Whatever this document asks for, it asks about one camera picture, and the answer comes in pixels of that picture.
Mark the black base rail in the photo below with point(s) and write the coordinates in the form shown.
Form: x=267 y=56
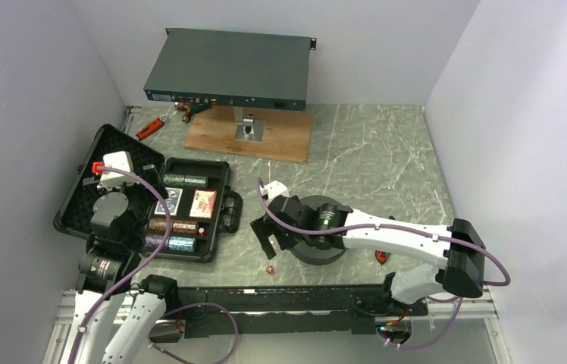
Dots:
x=199 y=312

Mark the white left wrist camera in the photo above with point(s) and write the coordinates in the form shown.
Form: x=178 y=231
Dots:
x=106 y=171

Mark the dark rack mount device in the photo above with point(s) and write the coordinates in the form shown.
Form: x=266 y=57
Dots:
x=249 y=70

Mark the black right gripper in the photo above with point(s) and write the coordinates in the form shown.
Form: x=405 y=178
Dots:
x=262 y=228

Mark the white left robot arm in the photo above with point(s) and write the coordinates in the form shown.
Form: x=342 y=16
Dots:
x=103 y=281

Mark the black poker set case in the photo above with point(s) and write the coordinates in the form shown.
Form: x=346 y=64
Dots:
x=74 y=215

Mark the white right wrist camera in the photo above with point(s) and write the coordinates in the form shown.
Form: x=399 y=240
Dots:
x=272 y=190

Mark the red handled tool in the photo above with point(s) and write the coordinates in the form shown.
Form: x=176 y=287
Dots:
x=152 y=127

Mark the light blue chip stack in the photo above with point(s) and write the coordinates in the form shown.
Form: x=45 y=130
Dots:
x=182 y=244

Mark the wooden board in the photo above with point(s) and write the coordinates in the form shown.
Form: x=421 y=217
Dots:
x=286 y=138

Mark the metal stand bracket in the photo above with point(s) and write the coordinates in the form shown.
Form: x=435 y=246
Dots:
x=249 y=127

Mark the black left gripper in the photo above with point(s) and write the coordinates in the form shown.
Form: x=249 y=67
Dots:
x=149 y=197

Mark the purple chip stack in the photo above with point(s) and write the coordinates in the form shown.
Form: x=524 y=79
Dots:
x=152 y=242

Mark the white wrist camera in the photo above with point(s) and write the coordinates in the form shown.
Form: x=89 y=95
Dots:
x=106 y=171
x=272 y=190

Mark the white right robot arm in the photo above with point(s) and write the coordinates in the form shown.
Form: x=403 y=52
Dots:
x=450 y=255

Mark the brown orange chip stack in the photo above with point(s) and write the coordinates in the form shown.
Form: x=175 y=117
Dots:
x=157 y=225

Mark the red Texas Holdem card box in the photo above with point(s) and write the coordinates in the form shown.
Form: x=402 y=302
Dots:
x=203 y=204

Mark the copper green connectors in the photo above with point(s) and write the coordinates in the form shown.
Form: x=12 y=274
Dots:
x=190 y=109

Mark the blue playing card deck box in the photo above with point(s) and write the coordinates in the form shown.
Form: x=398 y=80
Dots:
x=172 y=202

